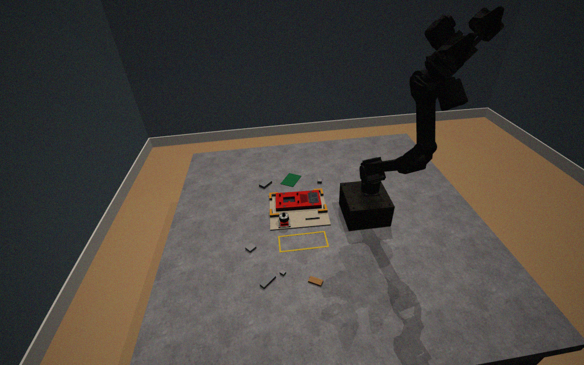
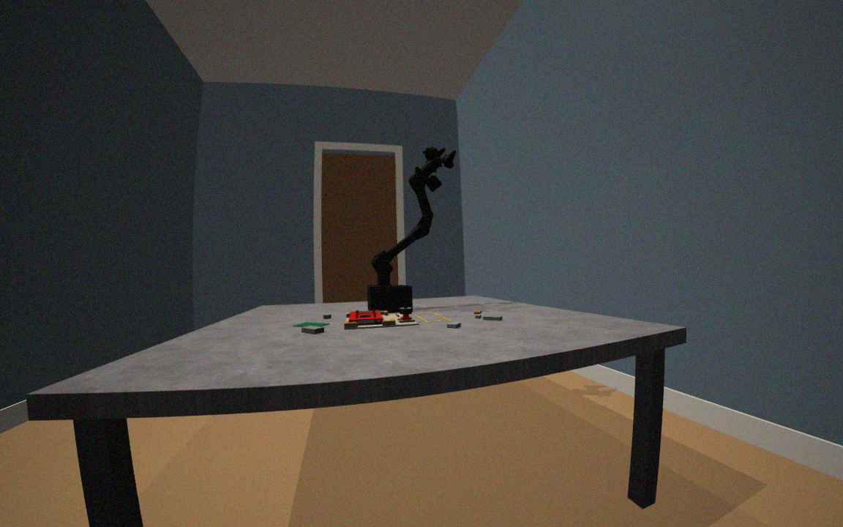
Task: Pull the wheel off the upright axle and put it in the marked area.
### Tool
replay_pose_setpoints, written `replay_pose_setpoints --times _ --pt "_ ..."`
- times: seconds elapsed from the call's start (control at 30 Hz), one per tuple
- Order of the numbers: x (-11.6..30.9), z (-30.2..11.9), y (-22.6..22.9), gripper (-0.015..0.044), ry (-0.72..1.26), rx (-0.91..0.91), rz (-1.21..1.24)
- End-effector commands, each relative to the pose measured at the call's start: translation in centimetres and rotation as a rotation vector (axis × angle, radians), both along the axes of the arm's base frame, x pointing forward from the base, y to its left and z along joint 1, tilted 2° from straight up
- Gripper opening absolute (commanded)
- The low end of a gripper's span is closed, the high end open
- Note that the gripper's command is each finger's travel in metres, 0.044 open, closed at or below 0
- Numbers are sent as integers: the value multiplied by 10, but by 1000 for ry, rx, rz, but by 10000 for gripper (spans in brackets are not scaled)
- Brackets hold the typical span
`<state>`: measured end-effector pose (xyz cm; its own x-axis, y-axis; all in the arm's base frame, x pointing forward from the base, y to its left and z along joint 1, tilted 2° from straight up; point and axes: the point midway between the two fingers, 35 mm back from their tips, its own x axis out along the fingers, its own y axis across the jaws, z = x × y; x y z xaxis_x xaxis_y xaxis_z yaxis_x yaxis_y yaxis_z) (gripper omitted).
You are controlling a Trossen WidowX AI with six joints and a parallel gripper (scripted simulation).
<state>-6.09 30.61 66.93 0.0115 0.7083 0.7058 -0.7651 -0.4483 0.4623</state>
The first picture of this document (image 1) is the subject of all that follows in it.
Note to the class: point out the brown rectangular block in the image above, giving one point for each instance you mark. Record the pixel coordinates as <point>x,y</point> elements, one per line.
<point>315,281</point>

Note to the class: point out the green flat rectangular patch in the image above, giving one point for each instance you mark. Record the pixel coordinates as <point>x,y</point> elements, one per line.
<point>290,180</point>

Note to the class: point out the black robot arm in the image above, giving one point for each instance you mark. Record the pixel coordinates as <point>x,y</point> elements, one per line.
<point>425,89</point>

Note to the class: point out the grey rectangular bar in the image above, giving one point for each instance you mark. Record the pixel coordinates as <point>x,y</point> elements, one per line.
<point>267,281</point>

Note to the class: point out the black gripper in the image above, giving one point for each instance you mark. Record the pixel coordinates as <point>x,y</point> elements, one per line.
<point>447,60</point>

